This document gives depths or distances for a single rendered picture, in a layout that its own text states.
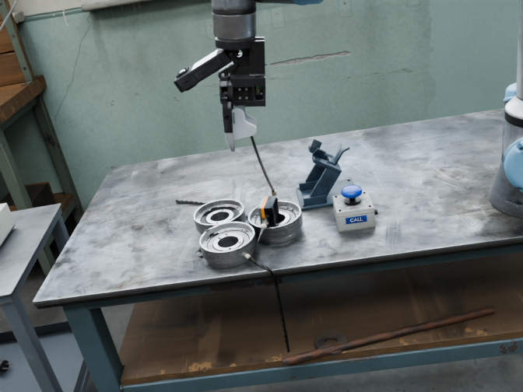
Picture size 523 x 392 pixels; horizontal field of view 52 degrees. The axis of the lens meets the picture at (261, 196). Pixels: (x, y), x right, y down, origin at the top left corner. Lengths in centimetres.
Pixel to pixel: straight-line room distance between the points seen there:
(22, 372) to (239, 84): 128
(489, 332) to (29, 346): 106
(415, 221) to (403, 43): 169
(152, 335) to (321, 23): 172
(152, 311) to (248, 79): 66
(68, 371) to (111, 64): 145
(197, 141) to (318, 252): 181
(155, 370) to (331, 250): 47
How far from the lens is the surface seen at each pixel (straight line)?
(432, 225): 104
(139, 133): 276
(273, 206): 101
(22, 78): 271
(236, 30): 93
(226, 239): 103
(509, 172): 89
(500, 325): 122
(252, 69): 96
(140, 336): 130
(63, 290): 108
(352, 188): 102
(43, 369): 153
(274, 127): 268
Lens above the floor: 135
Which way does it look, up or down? 27 degrees down
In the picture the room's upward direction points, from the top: 10 degrees counter-clockwise
